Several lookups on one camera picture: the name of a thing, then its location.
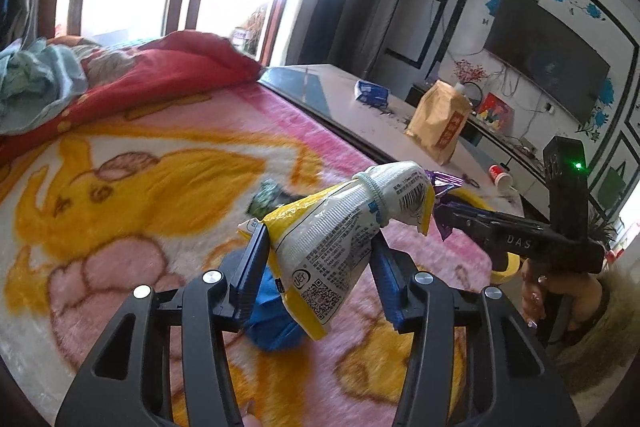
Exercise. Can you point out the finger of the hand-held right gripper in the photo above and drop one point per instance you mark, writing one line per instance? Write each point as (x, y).
(470, 223)
(465, 206)

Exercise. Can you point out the yellow trash bin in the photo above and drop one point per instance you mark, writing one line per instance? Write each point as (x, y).
(507, 270)

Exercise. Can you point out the blue wrapper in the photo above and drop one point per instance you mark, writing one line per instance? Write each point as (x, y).
(275, 327)

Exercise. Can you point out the red paper cup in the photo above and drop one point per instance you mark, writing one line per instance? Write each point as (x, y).
(500, 177)

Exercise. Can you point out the standing air conditioner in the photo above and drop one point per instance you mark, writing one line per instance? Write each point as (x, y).
(380, 7)

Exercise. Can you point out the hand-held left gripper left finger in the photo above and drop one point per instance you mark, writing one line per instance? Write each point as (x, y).
(250, 272)

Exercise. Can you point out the grey pink cloth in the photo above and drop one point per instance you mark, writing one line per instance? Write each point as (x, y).
(110, 63)

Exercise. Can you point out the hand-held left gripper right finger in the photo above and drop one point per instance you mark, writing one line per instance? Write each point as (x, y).
(392, 287)

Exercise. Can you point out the green paper bag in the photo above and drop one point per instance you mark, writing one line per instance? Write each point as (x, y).
(612, 182)

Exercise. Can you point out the light blue cloth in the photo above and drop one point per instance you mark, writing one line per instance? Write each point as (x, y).
(40, 77)

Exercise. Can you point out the dark crumpled wrapper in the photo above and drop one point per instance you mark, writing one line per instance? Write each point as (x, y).
(265, 198)

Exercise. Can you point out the blue tissue packet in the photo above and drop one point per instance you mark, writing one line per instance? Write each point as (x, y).
(371, 91)

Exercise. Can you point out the white yellow snack bag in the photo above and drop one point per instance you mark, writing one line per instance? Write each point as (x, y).
(325, 257)

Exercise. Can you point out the small white green container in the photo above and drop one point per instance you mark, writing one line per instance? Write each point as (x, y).
(241, 39)

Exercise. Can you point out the green potted plant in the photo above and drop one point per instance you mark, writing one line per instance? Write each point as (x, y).
(602, 229)

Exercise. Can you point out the brown paper bag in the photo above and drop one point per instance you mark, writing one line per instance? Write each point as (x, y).
(435, 127)

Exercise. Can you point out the red printed box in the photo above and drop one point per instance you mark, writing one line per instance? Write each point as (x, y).
(495, 111)

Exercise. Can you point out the red quilt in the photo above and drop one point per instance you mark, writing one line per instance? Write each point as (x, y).
(175, 67)

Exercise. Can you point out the pink printed blanket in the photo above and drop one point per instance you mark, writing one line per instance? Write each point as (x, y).
(150, 217)

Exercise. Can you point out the purple gold snack wrapper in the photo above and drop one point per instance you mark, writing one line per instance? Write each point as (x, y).
(445, 184)

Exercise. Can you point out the bunch of keys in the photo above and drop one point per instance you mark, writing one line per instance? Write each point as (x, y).
(471, 181)

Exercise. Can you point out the person's right hand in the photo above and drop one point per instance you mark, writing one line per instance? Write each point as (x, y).
(535, 292)

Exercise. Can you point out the white bottle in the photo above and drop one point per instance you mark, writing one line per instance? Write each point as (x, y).
(459, 89)

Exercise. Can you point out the black flat television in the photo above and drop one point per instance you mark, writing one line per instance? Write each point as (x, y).
(545, 52)

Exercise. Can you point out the person's right forearm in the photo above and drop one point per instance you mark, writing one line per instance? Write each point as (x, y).
(595, 347)

